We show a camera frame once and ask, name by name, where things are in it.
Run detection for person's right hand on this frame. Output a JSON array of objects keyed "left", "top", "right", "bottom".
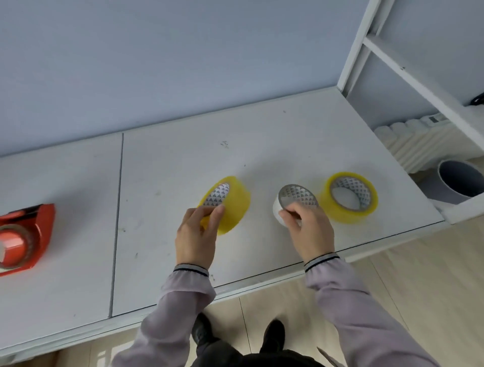
[{"left": 279, "top": 201, "right": 336, "bottom": 264}]

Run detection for person's left hand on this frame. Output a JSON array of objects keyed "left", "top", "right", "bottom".
[{"left": 175, "top": 204, "right": 226, "bottom": 271}]

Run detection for white tape roll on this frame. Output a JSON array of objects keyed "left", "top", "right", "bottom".
[{"left": 273, "top": 184, "right": 319, "bottom": 228}]

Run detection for yellow tape roll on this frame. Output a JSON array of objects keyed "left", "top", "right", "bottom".
[
  {"left": 197, "top": 176, "right": 252, "bottom": 236},
  {"left": 319, "top": 172, "right": 379, "bottom": 224}
]

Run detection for person's right forearm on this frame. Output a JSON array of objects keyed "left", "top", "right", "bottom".
[{"left": 304, "top": 253, "right": 442, "bottom": 367}]

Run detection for person's left forearm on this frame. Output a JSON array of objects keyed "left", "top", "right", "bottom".
[{"left": 111, "top": 263, "right": 217, "bottom": 367}]

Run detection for person's black left shoe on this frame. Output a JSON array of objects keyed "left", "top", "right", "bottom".
[{"left": 191, "top": 313, "right": 221, "bottom": 348}]

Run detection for person's black shoe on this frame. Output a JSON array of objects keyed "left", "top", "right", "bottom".
[
  {"left": 191, "top": 313, "right": 221, "bottom": 348},
  {"left": 259, "top": 319, "right": 286, "bottom": 355}
]

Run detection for person's black right shoe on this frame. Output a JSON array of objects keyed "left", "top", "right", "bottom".
[{"left": 259, "top": 319, "right": 286, "bottom": 355}]

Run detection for person's dark trousers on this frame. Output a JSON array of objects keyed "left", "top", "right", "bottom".
[{"left": 188, "top": 340, "right": 330, "bottom": 367}]

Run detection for white radiator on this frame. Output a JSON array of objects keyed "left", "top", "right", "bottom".
[{"left": 374, "top": 105, "right": 484, "bottom": 174}]

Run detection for grey plastic pipe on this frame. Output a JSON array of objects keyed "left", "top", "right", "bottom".
[{"left": 417, "top": 159, "right": 484, "bottom": 206}]

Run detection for red tape dispenser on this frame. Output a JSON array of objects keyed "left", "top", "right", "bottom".
[{"left": 0, "top": 203, "right": 56, "bottom": 278}]

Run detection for clear tape roll red core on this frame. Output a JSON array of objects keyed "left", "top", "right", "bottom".
[{"left": 0, "top": 225, "right": 37, "bottom": 270}]

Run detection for white metal frame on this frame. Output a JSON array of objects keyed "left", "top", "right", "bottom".
[{"left": 337, "top": 0, "right": 484, "bottom": 225}]

